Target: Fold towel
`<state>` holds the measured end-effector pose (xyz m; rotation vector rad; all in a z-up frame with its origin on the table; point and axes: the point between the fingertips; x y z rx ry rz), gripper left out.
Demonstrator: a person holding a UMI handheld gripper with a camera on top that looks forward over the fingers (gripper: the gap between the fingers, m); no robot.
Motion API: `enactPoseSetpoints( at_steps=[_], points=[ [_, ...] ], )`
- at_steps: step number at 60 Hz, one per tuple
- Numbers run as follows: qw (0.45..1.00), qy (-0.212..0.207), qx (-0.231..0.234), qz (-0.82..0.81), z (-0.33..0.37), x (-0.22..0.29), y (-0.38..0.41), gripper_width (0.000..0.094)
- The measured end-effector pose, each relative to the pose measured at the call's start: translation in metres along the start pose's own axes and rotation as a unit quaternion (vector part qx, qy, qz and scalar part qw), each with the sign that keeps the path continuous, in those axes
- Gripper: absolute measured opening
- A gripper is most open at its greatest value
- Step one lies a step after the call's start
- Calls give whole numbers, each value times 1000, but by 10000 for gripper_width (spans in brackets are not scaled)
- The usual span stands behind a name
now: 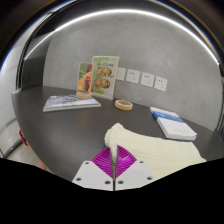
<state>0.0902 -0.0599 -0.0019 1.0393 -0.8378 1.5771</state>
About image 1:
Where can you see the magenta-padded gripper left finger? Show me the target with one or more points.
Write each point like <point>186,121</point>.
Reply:
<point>87,173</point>

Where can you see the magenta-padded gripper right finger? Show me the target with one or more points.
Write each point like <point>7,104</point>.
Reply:
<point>136,173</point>

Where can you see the cream knitted towel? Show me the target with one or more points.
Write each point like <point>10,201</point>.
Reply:
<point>160,150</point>

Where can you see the white and blue booklet stack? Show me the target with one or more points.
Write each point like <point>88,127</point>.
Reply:
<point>175,126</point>

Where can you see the grey magazine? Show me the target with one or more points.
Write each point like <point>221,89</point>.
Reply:
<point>70,102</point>

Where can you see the small card in wooden base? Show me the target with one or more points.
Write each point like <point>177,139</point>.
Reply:
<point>85,78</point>

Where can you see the green white menu sign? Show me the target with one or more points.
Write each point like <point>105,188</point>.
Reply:
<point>105,76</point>

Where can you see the ceiling light strip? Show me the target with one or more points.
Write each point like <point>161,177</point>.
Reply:
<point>116,11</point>

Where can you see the white wall socket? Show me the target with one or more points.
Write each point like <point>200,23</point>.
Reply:
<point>133,76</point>
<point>147,79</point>
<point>160,83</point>
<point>120,73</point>

